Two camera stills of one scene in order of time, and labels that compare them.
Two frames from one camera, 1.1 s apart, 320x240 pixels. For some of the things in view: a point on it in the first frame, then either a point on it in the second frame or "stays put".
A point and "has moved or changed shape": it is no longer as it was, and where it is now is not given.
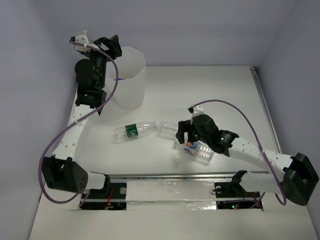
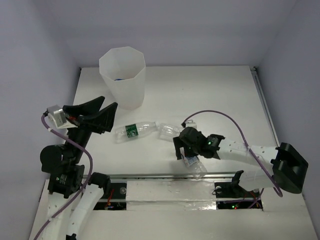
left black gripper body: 107,46 to 81,122
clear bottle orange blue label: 198,151 has moved or changed shape
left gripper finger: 110,43 to 91,106
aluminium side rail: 254,71 stays put
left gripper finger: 115,50 to 102,121
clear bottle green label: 126,132 stays put
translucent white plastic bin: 130,90 stays put
